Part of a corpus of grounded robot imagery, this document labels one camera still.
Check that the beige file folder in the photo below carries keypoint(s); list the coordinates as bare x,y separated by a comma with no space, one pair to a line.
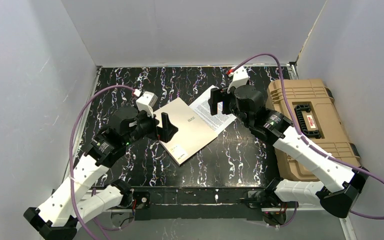
193,132

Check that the tan plastic tool case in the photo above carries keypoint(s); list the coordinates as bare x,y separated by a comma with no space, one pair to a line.
312,104

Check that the printed white paper sheet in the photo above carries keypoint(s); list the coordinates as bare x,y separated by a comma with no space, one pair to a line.
218,122

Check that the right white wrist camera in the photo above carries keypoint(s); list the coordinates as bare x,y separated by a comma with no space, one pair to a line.
239,76

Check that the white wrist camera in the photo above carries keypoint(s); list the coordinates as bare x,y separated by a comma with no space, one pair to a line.
239,76
145,101

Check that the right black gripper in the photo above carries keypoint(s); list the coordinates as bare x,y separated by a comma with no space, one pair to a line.
225,103

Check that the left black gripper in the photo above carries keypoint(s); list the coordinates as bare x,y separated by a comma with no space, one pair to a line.
158,127

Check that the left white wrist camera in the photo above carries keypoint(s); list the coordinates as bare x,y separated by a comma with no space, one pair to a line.
145,101

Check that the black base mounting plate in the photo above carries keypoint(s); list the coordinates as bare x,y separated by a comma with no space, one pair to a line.
164,202

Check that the aluminium frame rail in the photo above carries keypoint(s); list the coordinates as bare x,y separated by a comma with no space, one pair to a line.
279,216

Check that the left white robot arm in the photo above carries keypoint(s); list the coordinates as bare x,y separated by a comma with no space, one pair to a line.
61,215

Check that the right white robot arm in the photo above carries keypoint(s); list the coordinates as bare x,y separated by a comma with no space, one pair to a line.
337,187

